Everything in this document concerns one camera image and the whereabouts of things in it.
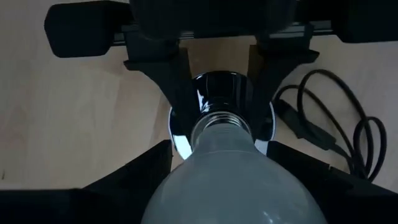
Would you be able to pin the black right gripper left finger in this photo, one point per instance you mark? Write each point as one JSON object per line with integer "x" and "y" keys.
{"x": 77, "y": 208}

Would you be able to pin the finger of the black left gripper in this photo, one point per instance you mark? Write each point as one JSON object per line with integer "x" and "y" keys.
{"x": 168, "y": 71}
{"x": 273, "y": 68}

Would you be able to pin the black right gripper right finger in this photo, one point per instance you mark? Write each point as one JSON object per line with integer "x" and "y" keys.
{"x": 357, "y": 205}

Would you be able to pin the chrome lamp socket base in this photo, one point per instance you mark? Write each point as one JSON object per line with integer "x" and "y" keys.
{"x": 220, "y": 90}

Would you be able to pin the white frosted lightbulb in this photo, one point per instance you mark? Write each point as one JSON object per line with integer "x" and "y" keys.
{"x": 233, "y": 186}

